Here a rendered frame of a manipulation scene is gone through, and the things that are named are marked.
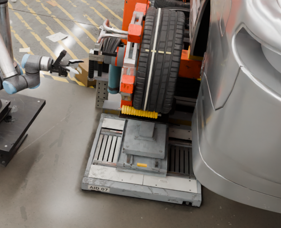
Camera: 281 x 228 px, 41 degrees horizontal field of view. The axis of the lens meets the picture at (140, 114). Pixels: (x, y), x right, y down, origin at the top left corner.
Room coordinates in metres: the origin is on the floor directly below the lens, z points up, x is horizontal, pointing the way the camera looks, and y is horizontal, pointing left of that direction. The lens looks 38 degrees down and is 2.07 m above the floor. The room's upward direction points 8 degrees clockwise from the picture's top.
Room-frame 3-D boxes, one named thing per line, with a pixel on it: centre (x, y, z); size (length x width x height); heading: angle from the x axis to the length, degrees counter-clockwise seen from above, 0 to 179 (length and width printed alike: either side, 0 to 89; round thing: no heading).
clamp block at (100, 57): (1.99, 0.31, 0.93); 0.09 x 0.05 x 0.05; 90
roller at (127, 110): (2.04, 0.01, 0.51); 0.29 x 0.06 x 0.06; 90
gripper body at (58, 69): (1.99, 0.54, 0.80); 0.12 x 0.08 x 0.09; 90
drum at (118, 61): (2.16, 0.18, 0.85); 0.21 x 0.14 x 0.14; 90
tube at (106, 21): (2.26, 0.23, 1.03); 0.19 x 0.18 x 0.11; 90
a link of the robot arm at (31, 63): (1.99, 0.71, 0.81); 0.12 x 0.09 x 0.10; 90
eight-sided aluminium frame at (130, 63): (2.16, 0.11, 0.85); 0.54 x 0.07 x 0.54; 0
